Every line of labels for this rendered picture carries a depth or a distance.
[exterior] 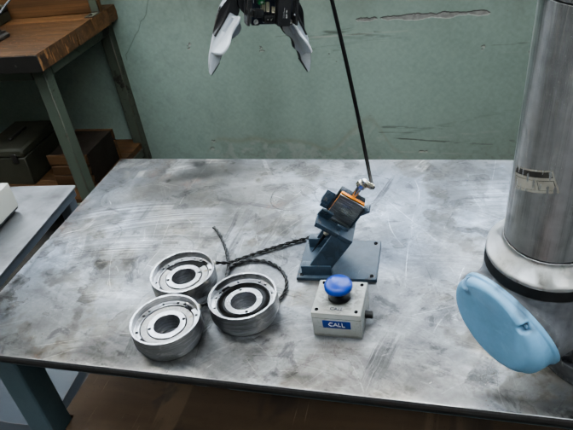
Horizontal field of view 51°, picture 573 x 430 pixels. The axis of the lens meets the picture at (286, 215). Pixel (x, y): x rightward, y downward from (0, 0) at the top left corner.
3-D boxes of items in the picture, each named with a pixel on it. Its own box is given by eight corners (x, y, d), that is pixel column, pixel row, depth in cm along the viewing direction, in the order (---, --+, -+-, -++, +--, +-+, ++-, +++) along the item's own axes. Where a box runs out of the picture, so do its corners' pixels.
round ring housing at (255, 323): (294, 310, 92) (291, 290, 89) (243, 351, 86) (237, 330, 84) (250, 282, 98) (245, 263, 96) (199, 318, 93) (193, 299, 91)
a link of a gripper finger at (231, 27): (199, 72, 84) (238, 16, 81) (193, 61, 88) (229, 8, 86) (217, 84, 85) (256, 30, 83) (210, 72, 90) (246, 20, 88)
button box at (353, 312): (314, 335, 87) (309, 310, 84) (323, 301, 92) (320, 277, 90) (370, 340, 85) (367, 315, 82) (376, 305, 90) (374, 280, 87)
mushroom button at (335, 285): (324, 316, 86) (321, 289, 83) (329, 297, 89) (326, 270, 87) (352, 317, 85) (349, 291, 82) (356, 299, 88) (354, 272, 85)
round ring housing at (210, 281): (179, 322, 93) (172, 302, 91) (144, 293, 100) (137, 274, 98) (232, 286, 98) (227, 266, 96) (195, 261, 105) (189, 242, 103)
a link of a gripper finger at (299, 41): (315, 81, 89) (282, 30, 84) (303, 69, 94) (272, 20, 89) (332, 68, 89) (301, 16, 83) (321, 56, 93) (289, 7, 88)
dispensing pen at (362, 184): (303, 240, 101) (354, 168, 91) (324, 252, 101) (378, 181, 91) (300, 248, 99) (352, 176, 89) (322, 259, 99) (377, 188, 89)
